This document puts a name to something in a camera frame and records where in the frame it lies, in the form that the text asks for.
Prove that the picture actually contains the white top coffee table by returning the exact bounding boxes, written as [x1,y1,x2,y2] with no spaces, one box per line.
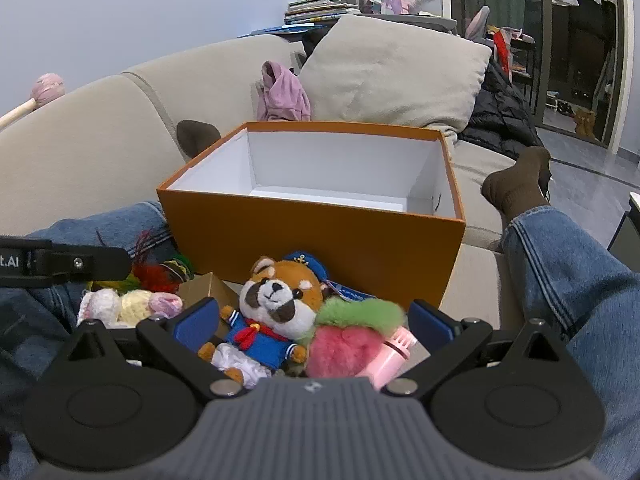
[606,192,640,272]

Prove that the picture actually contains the beige cushion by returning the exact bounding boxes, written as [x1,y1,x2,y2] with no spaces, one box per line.
[298,14,493,129]

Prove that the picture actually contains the grey pink bunny ears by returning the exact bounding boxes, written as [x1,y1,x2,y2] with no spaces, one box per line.
[464,6,491,41]

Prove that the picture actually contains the cluttered metal rack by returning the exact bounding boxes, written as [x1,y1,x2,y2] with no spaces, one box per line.
[482,24,538,111]

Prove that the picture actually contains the stack of books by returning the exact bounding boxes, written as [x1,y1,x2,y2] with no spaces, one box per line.
[285,0,362,26]

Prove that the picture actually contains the beige sofa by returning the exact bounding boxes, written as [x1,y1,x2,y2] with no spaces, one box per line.
[0,35,551,333]

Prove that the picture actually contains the pink plastic comb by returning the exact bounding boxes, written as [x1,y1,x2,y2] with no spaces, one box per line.
[357,327,418,391]

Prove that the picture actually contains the person's foot brown sock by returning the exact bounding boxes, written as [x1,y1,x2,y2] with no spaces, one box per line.
[481,146,552,222]
[176,120,222,162]

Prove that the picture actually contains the pink head wooden massage stick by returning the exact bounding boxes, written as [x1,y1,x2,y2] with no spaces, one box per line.
[0,73,67,130]

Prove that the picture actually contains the person's left foot brown sock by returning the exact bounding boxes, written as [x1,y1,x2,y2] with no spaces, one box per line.
[176,120,222,162]

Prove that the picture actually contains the purple cloth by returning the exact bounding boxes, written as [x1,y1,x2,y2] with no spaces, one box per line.
[256,61,312,122]

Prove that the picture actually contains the glass sliding door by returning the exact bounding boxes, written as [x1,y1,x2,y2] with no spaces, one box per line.
[440,0,632,150]

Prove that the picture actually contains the person's left leg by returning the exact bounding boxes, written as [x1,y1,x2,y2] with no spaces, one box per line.
[0,200,177,480]

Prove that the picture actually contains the pink green fluffy plush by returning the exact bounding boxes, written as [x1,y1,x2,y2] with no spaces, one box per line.
[300,297,407,380]

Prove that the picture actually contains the black puffer jacket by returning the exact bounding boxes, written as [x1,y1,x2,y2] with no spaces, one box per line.
[457,57,546,162]

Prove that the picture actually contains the orange cardboard box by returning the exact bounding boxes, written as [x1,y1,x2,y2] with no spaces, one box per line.
[156,121,467,311]

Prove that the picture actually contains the person's leg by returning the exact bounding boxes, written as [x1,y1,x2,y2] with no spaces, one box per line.
[0,200,177,480]
[501,205,640,480]

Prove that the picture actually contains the blue folder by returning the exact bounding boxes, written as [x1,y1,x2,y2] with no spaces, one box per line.
[239,24,328,38]

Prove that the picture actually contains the small brown cardboard box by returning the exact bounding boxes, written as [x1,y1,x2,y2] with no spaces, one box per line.
[177,272,241,341]

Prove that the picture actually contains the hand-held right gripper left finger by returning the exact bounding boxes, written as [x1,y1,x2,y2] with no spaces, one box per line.
[45,297,246,402]

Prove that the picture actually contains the crocheted bunny flower toy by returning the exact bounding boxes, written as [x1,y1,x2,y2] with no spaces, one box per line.
[77,287,184,329]

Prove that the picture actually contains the colourful feather toy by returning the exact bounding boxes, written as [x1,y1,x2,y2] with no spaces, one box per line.
[92,230,196,293]

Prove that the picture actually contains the person's right leg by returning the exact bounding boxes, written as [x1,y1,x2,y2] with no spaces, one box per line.
[501,205,640,480]

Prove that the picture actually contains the brown boots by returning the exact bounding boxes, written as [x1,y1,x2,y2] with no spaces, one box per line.
[574,109,599,142]

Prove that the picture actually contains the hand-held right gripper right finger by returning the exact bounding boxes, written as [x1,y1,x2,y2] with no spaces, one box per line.
[385,300,585,402]

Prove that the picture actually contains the person's right foot brown sock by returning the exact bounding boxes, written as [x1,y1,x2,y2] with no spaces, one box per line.
[481,146,552,222]

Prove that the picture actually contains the red panda sailor plush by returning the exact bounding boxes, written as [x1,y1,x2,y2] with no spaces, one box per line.
[197,251,333,386]

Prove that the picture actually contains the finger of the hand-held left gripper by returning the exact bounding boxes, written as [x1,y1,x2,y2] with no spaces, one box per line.
[30,245,134,287]

